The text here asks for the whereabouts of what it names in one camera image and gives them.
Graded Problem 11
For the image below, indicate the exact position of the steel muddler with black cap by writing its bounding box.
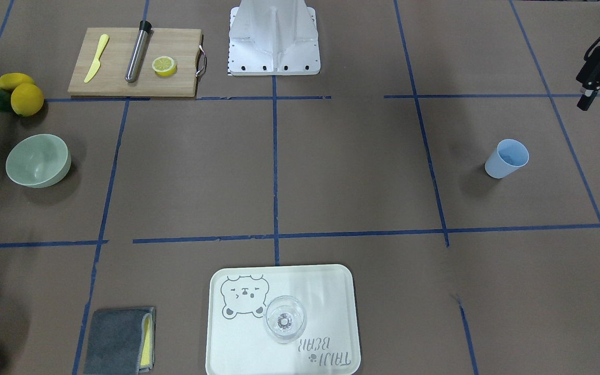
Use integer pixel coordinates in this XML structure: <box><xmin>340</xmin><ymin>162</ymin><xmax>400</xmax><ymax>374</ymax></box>
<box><xmin>124</xmin><ymin>20</ymin><xmax>152</xmax><ymax>83</ymax></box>

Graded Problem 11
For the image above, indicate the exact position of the grey folded cloth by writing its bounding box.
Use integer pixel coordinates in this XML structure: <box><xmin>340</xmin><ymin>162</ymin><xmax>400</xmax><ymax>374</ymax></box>
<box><xmin>83</xmin><ymin>306</ymin><xmax>156</xmax><ymax>374</ymax></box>

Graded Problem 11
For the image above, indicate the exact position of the yellow lemon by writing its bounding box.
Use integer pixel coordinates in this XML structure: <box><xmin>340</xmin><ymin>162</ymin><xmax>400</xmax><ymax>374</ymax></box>
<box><xmin>0</xmin><ymin>72</ymin><xmax>35</xmax><ymax>93</ymax></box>
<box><xmin>10</xmin><ymin>83</ymin><xmax>45</xmax><ymax>117</ymax></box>

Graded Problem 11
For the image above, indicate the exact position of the cream bear serving tray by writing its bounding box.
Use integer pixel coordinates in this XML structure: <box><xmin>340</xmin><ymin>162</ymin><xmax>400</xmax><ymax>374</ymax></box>
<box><xmin>205</xmin><ymin>264</ymin><xmax>361</xmax><ymax>374</ymax></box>

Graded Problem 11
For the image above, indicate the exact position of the yellow plastic knife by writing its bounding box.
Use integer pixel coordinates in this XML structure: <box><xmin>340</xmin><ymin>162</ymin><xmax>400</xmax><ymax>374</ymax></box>
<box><xmin>83</xmin><ymin>34</ymin><xmax>109</xmax><ymax>83</ymax></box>

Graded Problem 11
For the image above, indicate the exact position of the half lemon slice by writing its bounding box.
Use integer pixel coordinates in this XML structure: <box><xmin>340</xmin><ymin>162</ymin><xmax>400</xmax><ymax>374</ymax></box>
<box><xmin>152</xmin><ymin>56</ymin><xmax>177</xmax><ymax>78</ymax></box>

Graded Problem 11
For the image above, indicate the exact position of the wooden cutting board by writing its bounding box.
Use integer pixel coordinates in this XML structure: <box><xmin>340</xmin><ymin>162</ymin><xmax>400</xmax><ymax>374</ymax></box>
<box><xmin>68</xmin><ymin>28</ymin><xmax>205</xmax><ymax>97</ymax></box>

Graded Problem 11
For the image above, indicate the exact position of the light green bowl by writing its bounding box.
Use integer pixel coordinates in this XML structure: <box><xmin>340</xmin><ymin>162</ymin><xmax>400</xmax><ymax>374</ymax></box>
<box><xmin>5</xmin><ymin>134</ymin><xmax>72</xmax><ymax>189</ymax></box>

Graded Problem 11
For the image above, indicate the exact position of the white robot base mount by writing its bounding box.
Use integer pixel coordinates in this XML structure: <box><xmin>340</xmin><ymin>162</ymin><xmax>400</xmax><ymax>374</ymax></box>
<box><xmin>227</xmin><ymin>1</ymin><xmax>321</xmax><ymax>76</ymax></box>

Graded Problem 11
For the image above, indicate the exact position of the clear wine glass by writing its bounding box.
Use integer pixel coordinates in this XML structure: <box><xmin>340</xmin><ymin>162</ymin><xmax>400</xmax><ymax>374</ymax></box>
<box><xmin>265</xmin><ymin>295</ymin><xmax>308</xmax><ymax>344</ymax></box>

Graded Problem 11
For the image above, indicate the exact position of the light blue plastic cup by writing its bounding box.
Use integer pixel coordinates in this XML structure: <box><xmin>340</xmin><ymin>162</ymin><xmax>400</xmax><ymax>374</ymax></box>
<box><xmin>485</xmin><ymin>139</ymin><xmax>530</xmax><ymax>179</ymax></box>

